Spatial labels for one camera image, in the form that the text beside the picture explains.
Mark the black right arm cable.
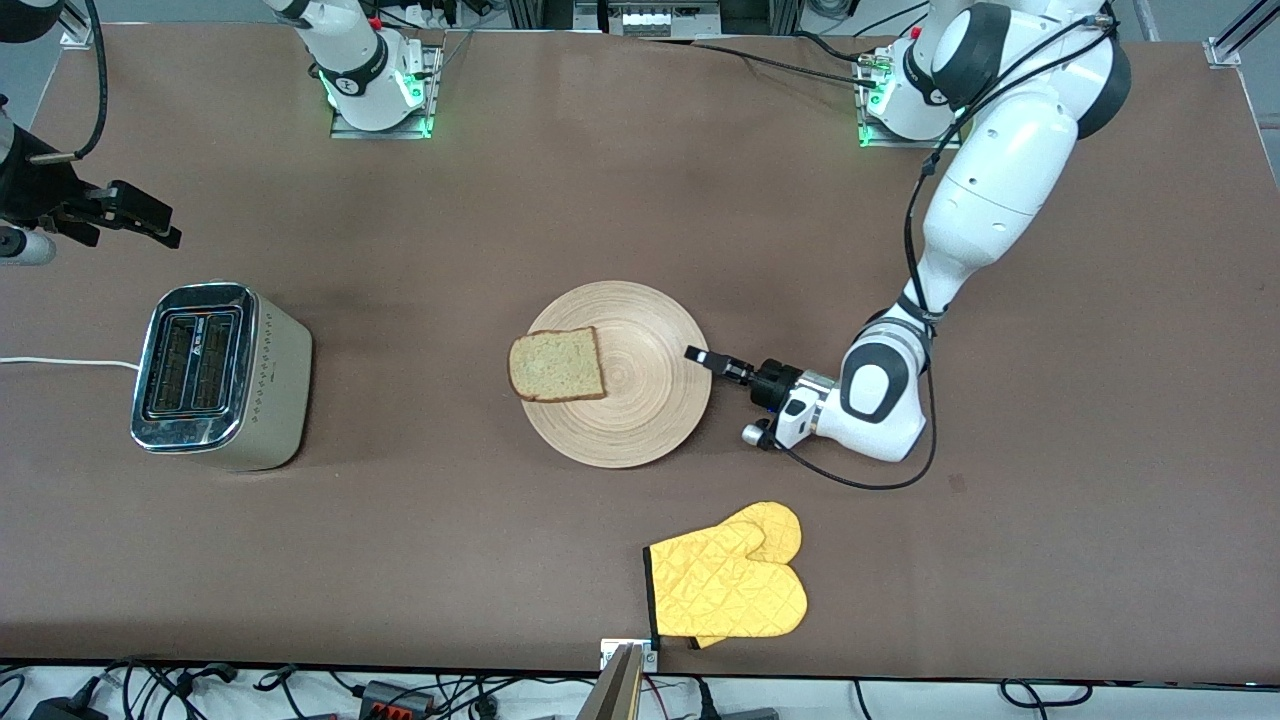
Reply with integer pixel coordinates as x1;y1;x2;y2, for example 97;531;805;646
60;0;109;163

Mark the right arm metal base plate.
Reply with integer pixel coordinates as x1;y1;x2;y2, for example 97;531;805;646
330;40;442;141

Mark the silver two-slot toaster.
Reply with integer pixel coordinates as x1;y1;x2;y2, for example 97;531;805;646
130;282;314;473

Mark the round light wooden plate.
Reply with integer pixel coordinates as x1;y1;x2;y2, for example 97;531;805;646
522;281;713;470

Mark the small metal table edge bracket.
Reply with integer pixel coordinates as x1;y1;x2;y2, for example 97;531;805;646
600;638;661;672

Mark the black power adapter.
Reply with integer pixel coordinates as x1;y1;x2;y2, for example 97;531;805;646
30;695;111;720

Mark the black box with orange connectors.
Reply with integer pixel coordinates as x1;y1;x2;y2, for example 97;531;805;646
360;680;437;717

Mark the yellow quilted oven mitt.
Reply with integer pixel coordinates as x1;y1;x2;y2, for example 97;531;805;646
690;502;804;652
644;520;809;642

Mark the black looped floor cable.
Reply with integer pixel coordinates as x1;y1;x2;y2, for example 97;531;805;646
1000;680;1093;708

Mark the white toaster power cable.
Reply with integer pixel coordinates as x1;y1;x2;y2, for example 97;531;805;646
0;355;143;372

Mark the slice of brown bread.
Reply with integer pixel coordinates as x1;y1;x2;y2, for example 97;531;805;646
508;326;607;403

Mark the aluminium camera mast bar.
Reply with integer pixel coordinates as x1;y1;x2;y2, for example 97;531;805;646
577;643;646;720

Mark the thin black table cable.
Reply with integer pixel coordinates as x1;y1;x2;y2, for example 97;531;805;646
640;32;881;89

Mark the aluminium frame profile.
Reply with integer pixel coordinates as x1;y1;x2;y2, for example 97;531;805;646
1215;0;1280;56

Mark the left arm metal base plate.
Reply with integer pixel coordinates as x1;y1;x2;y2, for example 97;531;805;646
857;55;967;151

